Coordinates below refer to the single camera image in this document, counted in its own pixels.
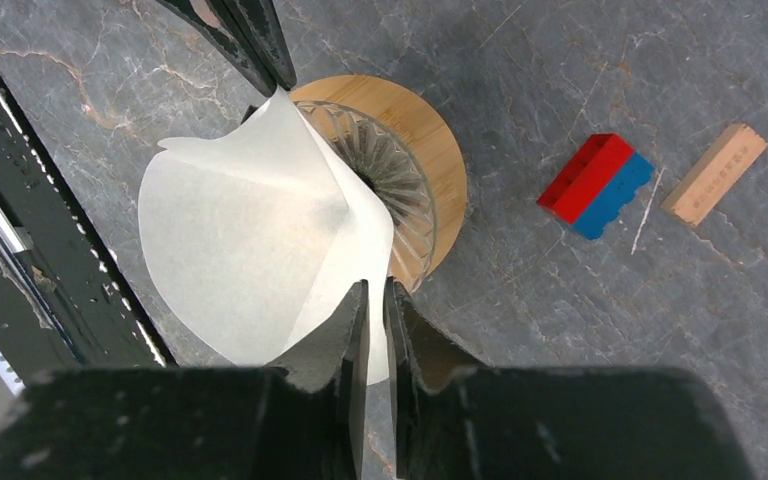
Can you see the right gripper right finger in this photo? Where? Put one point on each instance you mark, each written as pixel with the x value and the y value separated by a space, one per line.
pixel 456 417

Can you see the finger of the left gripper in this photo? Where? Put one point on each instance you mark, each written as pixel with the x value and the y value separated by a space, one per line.
pixel 248 34

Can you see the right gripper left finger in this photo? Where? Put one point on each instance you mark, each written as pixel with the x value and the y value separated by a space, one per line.
pixel 301 416

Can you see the clear glass dripper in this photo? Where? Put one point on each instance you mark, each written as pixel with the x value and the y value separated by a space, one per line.
pixel 385 164

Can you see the wooden ring holder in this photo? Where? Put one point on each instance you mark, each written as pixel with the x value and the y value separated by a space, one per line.
pixel 421 128

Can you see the white paper filter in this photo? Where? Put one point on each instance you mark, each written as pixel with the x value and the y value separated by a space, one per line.
pixel 253 239

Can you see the red blue block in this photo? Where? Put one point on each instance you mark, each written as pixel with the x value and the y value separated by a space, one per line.
pixel 600 179

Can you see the long wooden block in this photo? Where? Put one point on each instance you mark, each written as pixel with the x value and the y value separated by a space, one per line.
pixel 714 174

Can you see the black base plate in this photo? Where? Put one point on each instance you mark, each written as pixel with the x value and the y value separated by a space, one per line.
pixel 63 301

